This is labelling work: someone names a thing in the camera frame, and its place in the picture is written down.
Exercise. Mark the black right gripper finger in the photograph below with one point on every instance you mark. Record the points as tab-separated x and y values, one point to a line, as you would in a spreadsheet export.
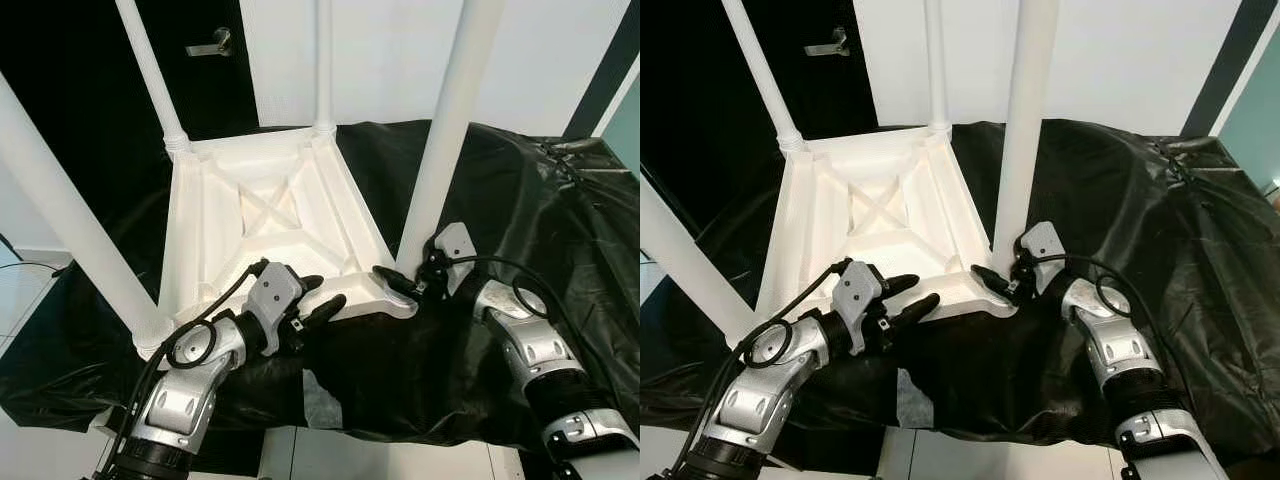
990	278
392	280

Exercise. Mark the black plastic cover sheet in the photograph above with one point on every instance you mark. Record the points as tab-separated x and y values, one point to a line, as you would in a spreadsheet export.
1180	280
560	280

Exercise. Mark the teal glass panel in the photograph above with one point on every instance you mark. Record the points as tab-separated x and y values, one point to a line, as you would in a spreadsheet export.
1258	130
628	130

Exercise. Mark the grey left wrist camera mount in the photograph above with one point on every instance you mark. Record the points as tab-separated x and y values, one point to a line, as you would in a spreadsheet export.
272	290
858	290

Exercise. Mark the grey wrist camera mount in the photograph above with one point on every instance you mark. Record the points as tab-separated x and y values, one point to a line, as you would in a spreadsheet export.
1042	245
455	245
858	290
272	290

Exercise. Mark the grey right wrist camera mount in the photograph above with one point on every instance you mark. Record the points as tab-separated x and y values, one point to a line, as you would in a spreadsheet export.
1042	245
455	245

